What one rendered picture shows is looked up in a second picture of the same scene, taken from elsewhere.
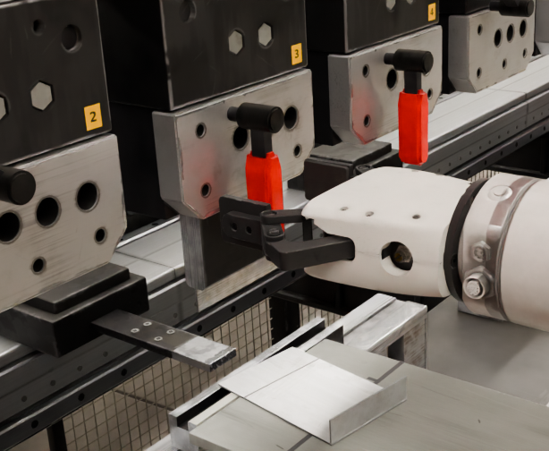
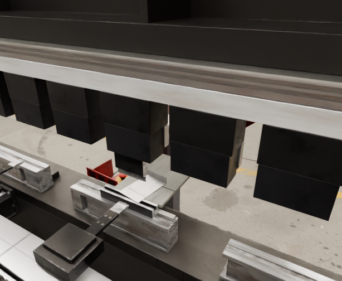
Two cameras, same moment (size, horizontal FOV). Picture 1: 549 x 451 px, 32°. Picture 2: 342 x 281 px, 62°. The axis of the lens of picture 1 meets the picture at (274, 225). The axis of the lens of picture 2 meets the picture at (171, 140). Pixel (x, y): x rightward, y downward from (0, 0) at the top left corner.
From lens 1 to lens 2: 1.03 m
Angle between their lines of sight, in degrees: 88
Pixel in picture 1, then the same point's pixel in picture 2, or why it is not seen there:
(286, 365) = (130, 192)
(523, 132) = not seen: outside the picture
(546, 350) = (74, 179)
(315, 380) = (138, 186)
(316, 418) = (156, 185)
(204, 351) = (120, 206)
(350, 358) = (126, 182)
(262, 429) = (159, 193)
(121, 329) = (100, 228)
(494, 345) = (67, 187)
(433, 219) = not seen: hidden behind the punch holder
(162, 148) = (166, 134)
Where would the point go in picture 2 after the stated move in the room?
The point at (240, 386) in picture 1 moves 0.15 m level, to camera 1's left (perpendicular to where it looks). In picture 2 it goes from (140, 198) to (143, 235)
